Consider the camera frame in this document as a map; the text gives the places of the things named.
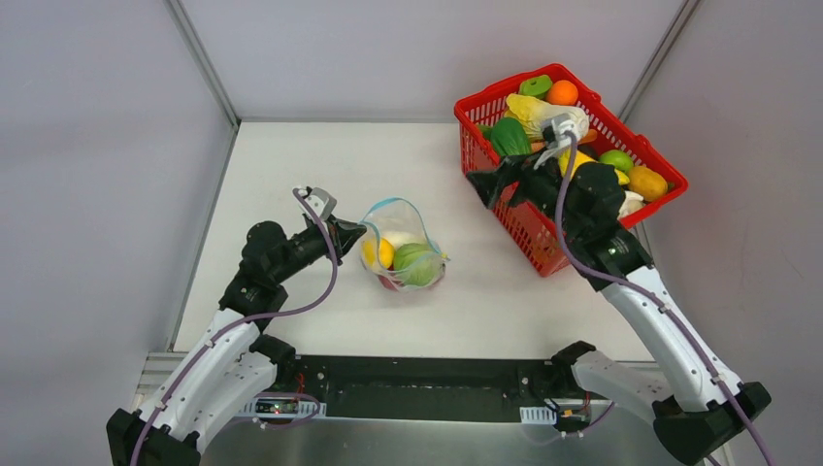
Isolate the pale green toy cabbage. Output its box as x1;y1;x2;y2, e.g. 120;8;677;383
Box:
393;244;445;287

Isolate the green toy pepper slice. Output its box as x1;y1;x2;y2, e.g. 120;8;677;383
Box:
517;75;553;100

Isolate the clear zip top bag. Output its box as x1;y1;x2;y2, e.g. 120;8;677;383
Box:
356;197;448;292

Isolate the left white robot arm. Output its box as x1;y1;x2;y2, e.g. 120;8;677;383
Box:
106;216;367;465

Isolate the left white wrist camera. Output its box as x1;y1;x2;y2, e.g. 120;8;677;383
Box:
298;186;337;224

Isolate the green bok choy toy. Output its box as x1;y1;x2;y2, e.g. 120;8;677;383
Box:
488;116;532;157

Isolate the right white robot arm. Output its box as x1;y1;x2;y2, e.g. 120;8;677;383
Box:
466;157;774;465

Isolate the yellow toy banana bunch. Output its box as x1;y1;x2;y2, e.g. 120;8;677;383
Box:
557;150;630;187

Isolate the orange toy carrot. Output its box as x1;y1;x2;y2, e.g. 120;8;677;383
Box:
531;129;599;153

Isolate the red plastic basket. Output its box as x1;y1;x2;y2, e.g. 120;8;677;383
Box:
454;63;688;277

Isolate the white toy radish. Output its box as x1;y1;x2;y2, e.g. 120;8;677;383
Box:
379;230;428;250

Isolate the white oyster mushroom toy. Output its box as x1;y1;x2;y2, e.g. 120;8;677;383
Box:
617;190;645;219

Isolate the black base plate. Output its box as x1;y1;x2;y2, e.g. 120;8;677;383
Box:
240;355;606;432

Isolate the orange toy orange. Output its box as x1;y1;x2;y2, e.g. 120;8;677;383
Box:
545;80;578;106

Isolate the green toy apple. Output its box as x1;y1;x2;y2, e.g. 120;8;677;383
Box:
599;150;635;174

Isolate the yellow white napa cabbage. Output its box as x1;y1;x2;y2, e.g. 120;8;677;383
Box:
504;93;590;142

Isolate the yellow toy bell pepper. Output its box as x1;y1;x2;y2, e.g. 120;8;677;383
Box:
362;238;395;273

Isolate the orange yellow toy squash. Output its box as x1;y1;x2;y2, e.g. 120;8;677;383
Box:
627;166;669;203

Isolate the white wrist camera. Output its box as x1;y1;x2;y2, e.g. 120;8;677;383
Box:
298;186;337;224
533;113;579;170

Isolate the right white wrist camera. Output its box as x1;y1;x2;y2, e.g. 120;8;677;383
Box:
533;113;579;170

